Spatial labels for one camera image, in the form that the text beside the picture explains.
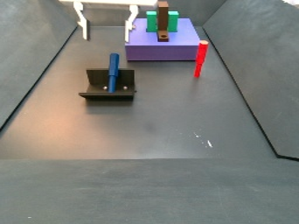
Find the red peg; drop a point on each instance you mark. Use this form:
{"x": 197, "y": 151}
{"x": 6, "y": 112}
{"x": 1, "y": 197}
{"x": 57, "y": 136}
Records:
{"x": 201, "y": 57}

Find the purple base block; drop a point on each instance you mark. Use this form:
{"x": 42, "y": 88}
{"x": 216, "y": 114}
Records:
{"x": 145, "y": 48}

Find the green block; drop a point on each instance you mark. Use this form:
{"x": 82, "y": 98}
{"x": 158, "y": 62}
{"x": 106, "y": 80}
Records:
{"x": 152, "y": 16}

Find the black angle fixture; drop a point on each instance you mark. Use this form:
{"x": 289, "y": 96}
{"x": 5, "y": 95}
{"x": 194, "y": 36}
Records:
{"x": 98, "y": 85}

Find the blue peg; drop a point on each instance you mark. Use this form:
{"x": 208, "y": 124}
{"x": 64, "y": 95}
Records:
{"x": 113, "y": 72}

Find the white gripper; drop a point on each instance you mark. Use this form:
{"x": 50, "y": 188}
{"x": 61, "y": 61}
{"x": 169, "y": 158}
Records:
{"x": 134, "y": 9}

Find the brown L-shaped bracket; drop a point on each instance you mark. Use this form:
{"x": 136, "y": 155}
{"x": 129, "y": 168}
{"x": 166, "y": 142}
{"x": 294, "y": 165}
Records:
{"x": 164, "y": 21}

